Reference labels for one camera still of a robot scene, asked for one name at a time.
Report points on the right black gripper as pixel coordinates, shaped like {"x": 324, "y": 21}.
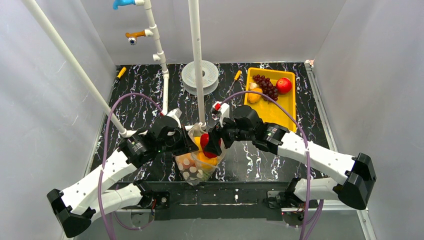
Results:
{"x": 216, "y": 139}

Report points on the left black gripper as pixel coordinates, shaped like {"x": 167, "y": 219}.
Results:
{"x": 185, "y": 141}

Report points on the yellow toy mango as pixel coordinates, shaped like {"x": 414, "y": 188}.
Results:
{"x": 197, "y": 141}

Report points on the red bell pepper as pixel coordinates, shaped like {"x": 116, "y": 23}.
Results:
{"x": 211, "y": 148}

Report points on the pink toy peach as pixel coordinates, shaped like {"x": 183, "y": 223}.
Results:
{"x": 185, "y": 161}

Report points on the clear zip top bag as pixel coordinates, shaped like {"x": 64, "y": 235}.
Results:
{"x": 196, "y": 167}

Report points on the yellow bell pepper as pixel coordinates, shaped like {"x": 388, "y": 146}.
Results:
{"x": 204, "y": 159}

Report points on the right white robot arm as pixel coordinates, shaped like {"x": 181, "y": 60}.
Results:
{"x": 350, "y": 179}

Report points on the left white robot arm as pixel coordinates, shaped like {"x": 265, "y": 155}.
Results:
{"x": 80, "y": 204}

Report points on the orange toy fruit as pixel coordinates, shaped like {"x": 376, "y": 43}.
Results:
{"x": 255, "y": 95}

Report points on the white garlic bulb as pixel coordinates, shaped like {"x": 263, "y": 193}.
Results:
{"x": 252, "y": 85}

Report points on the dark grape bunch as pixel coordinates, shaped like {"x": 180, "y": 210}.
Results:
{"x": 267, "y": 86}

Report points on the red toy apple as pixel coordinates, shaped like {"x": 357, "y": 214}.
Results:
{"x": 283, "y": 85}

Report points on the orange tap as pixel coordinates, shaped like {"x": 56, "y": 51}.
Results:
{"x": 133, "y": 37}

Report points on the diagonal white pipe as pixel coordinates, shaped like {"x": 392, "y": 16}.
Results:
{"x": 59, "y": 43}

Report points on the blue tap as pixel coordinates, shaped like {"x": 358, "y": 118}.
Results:
{"x": 121, "y": 3}

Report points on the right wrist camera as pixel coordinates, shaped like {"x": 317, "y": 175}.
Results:
{"x": 221, "y": 110}

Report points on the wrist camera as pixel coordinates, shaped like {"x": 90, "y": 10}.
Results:
{"x": 221, "y": 110}
{"x": 175, "y": 114}

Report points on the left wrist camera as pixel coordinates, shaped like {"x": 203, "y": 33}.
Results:
{"x": 175, "y": 114}

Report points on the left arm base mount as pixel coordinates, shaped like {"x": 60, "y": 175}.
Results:
{"x": 157, "y": 200}

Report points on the yellow handled screwdriver centre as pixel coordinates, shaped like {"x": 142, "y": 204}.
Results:
{"x": 235, "y": 79}

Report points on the yellow handled screwdriver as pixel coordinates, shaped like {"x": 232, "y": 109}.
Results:
{"x": 235, "y": 79}
{"x": 120, "y": 73}

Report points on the yellow handled screwdriver left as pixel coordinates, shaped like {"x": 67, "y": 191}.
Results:
{"x": 120, "y": 73}

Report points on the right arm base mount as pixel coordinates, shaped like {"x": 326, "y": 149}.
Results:
{"x": 287, "y": 199}

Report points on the white pvc pipe frame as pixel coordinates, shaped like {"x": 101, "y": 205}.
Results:
{"x": 194, "y": 19}

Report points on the aluminium rail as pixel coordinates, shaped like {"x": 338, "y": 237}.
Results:
{"x": 256, "y": 209}

